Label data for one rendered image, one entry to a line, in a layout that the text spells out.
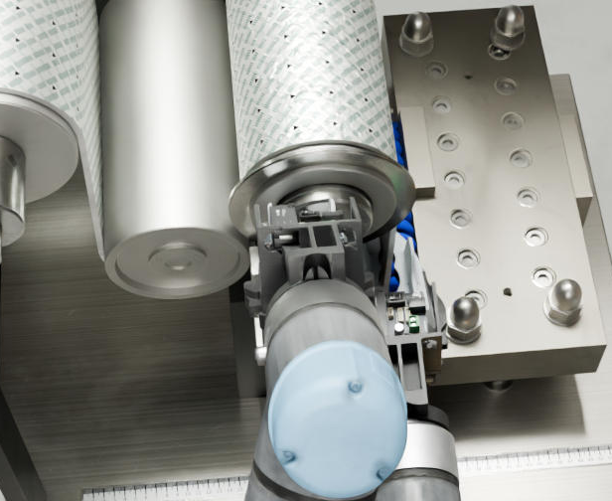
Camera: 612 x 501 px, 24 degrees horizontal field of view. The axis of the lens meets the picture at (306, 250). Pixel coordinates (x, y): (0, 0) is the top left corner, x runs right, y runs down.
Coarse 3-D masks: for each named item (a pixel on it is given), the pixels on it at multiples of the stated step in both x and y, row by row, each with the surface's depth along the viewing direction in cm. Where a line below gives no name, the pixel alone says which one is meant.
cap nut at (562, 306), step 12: (552, 288) 132; (564, 288) 130; (576, 288) 130; (552, 300) 131; (564, 300) 130; (576, 300) 130; (552, 312) 132; (564, 312) 131; (576, 312) 132; (564, 324) 132
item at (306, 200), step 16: (304, 192) 110; (320, 192) 110; (336, 192) 110; (352, 192) 110; (304, 208) 110; (320, 208) 110; (336, 208) 110; (368, 208) 111; (368, 224) 113; (352, 240) 114
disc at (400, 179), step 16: (272, 160) 108; (288, 160) 108; (304, 160) 108; (320, 160) 108; (336, 160) 108; (352, 160) 108; (368, 160) 108; (384, 160) 109; (256, 176) 109; (272, 176) 109; (384, 176) 111; (400, 176) 111; (240, 192) 111; (400, 192) 113; (240, 208) 113; (400, 208) 115; (240, 224) 115; (384, 224) 117; (256, 240) 117; (368, 240) 119
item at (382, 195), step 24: (312, 144) 109; (336, 144) 109; (312, 168) 108; (336, 168) 108; (360, 168) 109; (264, 192) 110; (288, 192) 110; (384, 192) 112; (264, 216) 113; (384, 216) 115
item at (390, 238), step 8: (392, 232) 122; (384, 240) 126; (392, 240) 123; (384, 248) 126; (392, 248) 124; (384, 256) 127; (392, 256) 125; (384, 264) 127; (384, 272) 128; (384, 280) 129; (384, 288) 130
